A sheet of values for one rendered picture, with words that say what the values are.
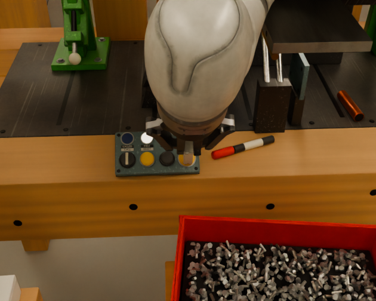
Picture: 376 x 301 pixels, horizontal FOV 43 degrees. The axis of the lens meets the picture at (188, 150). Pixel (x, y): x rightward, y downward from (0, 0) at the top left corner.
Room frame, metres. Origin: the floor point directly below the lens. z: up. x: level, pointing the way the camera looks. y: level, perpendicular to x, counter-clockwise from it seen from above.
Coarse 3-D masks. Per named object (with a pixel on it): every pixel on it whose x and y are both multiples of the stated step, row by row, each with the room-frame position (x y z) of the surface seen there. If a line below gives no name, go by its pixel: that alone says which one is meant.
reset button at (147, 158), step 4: (144, 152) 0.65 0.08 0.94; (148, 152) 0.65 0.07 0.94; (140, 156) 0.65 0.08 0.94; (144, 156) 0.64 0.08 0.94; (148, 156) 0.64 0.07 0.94; (152, 156) 0.65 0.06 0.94; (140, 160) 0.64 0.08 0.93; (144, 160) 0.64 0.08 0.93; (148, 160) 0.64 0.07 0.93; (152, 160) 0.64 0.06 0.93; (144, 164) 0.64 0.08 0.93; (148, 164) 0.64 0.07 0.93
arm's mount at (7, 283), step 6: (0, 276) 0.43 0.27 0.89; (6, 276) 0.43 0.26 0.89; (12, 276) 0.43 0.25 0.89; (0, 282) 0.42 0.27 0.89; (6, 282) 0.42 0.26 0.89; (12, 282) 0.42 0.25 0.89; (0, 288) 0.41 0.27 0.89; (6, 288) 0.41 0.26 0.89; (12, 288) 0.41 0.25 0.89; (18, 288) 0.42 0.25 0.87; (0, 294) 0.40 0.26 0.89; (6, 294) 0.40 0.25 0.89; (12, 294) 0.40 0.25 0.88; (18, 294) 0.42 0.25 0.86; (0, 300) 0.39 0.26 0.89; (6, 300) 0.39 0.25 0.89; (12, 300) 0.39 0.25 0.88; (18, 300) 0.41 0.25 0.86
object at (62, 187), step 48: (0, 144) 0.73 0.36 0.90; (48, 144) 0.73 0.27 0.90; (96, 144) 0.73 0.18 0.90; (288, 144) 0.73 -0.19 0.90; (336, 144) 0.73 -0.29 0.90; (0, 192) 0.61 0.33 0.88; (48, 192) 0.62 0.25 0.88; (96, 192) 0.62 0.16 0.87; (144, 192) 0.63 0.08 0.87; (192, 192) 0.63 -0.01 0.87; (240, 192) 0.63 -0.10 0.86; (288, 192) 0.64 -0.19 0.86; (336, 192) 0.64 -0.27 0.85; (0, 240) 0.61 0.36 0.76
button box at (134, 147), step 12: (120, 132) 0.69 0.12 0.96; (132, 132) 0.69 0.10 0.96; (144, 132) 0.69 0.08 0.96; (120, 144) 0.67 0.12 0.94; (132, 144) 0.67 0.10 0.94; (144, 144) 0.67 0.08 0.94; (156, 144) 0.67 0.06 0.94; (156, 156) 0.65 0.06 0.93; (120, 168) 0.63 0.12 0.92; (132, 168) 0.64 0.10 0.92; (144, 168) 0.64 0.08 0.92; (156, 168) 0.64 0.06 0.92; (168, 168) 0.64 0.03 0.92; (180, 168) 0.64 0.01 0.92; (192, 168) 0.64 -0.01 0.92
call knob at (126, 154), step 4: (124, 152) 0.65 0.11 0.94; (128, 152) 0.65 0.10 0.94; (120, 156) 0.65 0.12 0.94; (124, 156) 0.64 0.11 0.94; (128, 156) 0.64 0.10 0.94; (132, 156) 0.64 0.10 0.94; (120, 160) 0.64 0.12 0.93; (124, 160) 0.64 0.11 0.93; (128, 160) 0.64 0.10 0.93; (132, 160) 0.64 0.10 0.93; (124, 164) 0.63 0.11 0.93; (128, 164) 0.63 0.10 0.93
